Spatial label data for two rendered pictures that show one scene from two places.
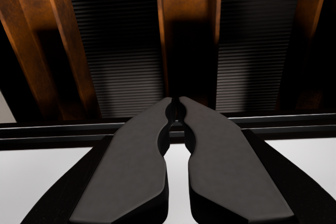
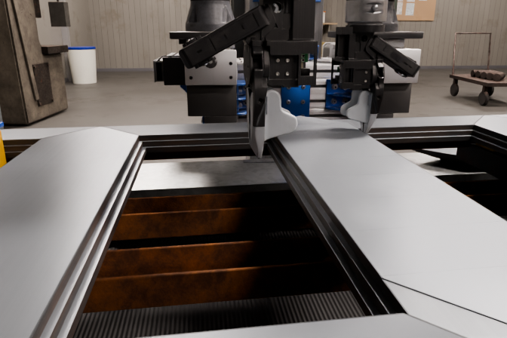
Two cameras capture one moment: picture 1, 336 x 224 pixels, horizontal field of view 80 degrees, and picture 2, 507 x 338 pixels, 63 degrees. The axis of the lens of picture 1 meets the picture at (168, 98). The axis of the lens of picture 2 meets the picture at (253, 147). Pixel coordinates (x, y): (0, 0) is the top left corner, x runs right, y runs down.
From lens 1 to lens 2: 0.52 m
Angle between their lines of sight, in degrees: 75
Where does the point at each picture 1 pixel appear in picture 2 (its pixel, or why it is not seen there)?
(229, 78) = (316, 301)
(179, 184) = (351, 178)
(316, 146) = (293, 151)
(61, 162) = (357, 219)
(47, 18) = not seen: outside the picture
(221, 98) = (346, 303)
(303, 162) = (307, 152)
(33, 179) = (395, 236)
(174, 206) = (381, 178)
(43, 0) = not seen: outside the picture
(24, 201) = (447, 247)
